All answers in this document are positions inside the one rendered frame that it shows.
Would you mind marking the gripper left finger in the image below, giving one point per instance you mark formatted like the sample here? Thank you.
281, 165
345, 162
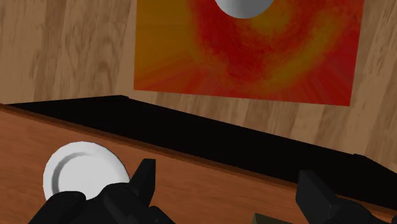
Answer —
124, 201

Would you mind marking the white round plate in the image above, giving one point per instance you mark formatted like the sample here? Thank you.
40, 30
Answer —
83, 167

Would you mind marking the red orange patterned robot stand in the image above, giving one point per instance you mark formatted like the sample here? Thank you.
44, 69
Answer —
248, 62

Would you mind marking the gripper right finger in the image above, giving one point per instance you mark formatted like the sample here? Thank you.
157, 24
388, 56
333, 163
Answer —
319, 198

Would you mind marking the brown wooden table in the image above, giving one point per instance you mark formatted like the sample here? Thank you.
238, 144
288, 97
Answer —
217, 192

